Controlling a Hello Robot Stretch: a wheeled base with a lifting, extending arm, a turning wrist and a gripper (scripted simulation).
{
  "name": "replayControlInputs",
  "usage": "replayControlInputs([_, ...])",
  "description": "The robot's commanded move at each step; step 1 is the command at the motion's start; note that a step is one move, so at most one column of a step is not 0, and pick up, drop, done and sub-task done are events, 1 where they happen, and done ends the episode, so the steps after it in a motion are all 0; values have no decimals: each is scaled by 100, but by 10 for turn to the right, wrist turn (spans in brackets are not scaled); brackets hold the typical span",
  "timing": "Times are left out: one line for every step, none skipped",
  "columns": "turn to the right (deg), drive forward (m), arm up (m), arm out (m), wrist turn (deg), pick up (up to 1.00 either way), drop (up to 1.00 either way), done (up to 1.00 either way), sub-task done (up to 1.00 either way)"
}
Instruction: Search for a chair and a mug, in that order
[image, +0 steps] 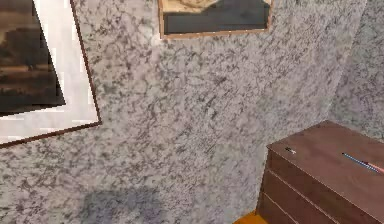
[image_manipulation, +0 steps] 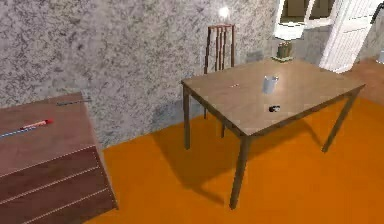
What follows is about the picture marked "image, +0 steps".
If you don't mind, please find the light wood framed picture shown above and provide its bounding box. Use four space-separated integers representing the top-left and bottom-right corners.
157 0 274 41

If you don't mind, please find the blue pencil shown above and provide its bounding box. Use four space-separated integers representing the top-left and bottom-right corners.
341 152 384 175

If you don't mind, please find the brown wooden chest of drawers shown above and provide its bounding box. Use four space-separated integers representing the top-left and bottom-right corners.
255 120 384 224

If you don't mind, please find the white-matted dark framed picture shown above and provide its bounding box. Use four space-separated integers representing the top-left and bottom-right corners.
0 0 103 149

